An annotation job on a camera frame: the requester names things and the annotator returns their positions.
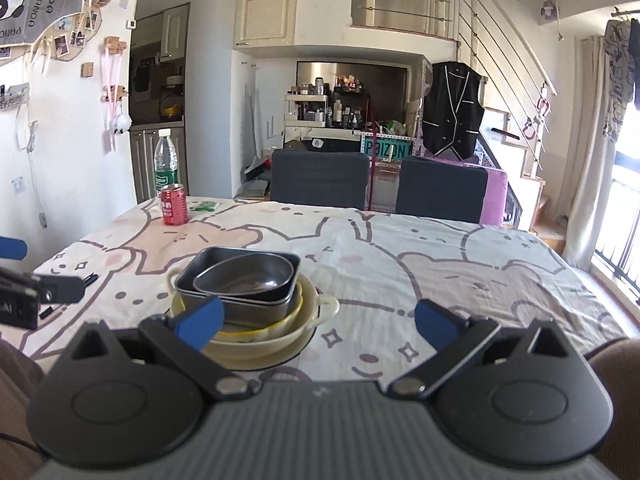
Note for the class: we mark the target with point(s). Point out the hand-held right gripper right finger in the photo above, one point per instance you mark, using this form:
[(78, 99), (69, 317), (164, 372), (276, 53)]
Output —
[(437, 325)]

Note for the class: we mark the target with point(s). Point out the panda wall poster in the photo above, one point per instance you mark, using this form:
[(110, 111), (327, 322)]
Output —
[(35, 5)]

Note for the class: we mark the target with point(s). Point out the person's leg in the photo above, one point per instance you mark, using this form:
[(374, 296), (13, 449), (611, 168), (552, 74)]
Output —
[(17, 410), (620, 400)]

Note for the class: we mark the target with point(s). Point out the rectangular metal container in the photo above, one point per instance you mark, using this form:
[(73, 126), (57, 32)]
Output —
[(200, 272)]

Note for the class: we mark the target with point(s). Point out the floral bowl with yellow rim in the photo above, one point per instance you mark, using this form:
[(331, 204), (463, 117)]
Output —
[(292, 317)]

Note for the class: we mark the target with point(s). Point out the teal sign plate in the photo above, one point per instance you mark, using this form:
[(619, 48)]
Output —
[(387, 146)]

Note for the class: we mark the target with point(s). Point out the wooden staircase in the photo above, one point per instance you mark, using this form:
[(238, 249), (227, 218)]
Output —
[(520, 160)]

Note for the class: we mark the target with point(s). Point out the beige curtain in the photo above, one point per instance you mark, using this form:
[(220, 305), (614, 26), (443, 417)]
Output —
[(590, 160)]

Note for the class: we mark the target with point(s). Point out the cream upper cabinet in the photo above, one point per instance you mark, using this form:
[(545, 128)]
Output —
[(265, 17)]

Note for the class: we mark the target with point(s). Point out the black window railing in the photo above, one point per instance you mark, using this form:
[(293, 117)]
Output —
[(620, 240)]

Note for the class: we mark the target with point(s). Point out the yellow pot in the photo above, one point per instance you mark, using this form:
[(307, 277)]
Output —
[(170, 109)]

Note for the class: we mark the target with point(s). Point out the shelf with cosmetic bottles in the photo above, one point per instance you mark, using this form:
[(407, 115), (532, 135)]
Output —
[(320, 105)]

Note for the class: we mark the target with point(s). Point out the black vest with white trim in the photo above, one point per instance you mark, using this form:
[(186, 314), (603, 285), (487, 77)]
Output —
[(452, 110)]

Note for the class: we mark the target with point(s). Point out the clear plastic water bottle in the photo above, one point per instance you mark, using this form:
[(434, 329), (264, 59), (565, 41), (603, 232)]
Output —
[(166, 160)]

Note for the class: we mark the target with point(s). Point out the grey kitchen cabinet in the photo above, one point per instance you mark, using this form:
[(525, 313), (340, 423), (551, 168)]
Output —
[(150, 155)]

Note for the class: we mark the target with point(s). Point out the dark blue chair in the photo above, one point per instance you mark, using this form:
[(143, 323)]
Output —
[(442, 187), (320, 177)]

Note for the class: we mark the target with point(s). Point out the metal stair railing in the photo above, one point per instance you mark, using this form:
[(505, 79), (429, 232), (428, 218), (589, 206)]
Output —
[(480, 25)]

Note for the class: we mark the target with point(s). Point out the printed cartoon tablecloth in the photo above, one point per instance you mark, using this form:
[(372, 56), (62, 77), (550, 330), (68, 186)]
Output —
[(450, 270)]

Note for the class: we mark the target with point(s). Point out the red soda can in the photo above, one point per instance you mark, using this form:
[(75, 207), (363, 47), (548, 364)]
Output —
[(173, 205)]

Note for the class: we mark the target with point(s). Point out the person's left leg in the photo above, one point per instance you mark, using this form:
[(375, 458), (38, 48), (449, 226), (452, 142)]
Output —
[(17, 410)]

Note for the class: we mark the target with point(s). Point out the hanging patterned garment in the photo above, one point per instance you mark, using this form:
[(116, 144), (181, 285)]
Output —
[(620, 75)]

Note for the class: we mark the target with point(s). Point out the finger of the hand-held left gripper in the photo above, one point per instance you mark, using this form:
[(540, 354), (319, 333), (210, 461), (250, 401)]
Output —
[(60, 289), (12, 249)]

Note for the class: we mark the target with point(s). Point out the rounded dark metal bowl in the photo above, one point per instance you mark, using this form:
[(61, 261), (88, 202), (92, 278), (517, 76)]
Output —
[(250, 280)]

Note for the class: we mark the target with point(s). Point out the green packet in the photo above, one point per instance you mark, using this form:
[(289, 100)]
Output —
[(204, 205)]

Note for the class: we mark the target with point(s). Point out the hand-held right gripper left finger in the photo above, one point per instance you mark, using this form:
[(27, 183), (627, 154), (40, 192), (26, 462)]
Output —
[(200, 320)]

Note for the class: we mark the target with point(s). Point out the pink cloth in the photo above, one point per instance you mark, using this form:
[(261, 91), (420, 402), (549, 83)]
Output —
[(495, 195)]

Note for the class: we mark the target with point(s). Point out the person's right leg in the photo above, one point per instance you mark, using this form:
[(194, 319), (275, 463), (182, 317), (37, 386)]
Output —
[(620, 400)]

